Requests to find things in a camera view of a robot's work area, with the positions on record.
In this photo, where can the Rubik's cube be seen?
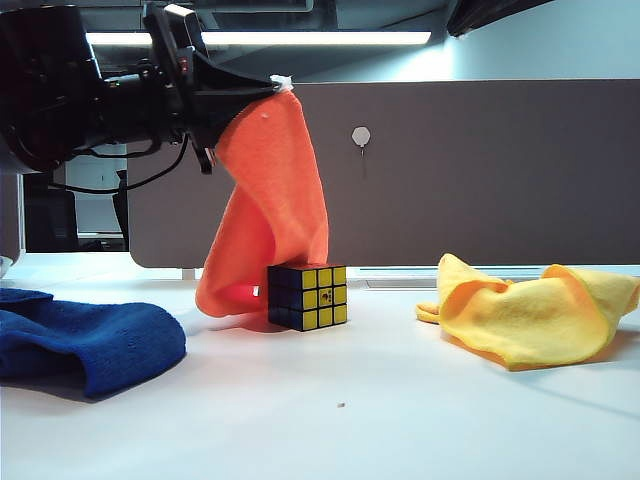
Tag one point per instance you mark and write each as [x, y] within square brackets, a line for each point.
[325, 300]

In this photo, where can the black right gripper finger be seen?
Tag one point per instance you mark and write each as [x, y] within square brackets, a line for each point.
[485, 12]

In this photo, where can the white rounded base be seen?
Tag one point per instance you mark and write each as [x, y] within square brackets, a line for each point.
[3, 267]

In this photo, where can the grey hexagonal wall hook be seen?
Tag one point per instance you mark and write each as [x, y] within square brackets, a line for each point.
[360, 136]

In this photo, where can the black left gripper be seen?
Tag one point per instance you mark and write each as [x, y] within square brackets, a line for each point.
[150, 110]

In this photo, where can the black office chair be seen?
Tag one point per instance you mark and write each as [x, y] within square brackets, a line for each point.
[50, 220]

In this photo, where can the orange microfibre rag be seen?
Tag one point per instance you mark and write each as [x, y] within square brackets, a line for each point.
[275, 175]

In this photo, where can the grey desk divider panel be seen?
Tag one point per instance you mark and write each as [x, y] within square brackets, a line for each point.
[450, 200]

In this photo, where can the long ceiling light strip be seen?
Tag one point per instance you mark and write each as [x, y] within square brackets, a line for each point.
[325, 38]

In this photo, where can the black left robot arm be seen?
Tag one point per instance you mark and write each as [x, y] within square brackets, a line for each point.
[40, 90]

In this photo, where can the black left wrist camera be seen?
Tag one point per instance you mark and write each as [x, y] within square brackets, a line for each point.
[182, 17]

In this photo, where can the dark narrow chair back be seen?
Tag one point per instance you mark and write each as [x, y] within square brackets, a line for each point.
[121, 220]

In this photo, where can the yellow microfibre rag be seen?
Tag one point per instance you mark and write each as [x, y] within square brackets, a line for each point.
[525, 325]

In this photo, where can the blue terry rag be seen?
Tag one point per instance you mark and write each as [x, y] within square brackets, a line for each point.
[100, 335]

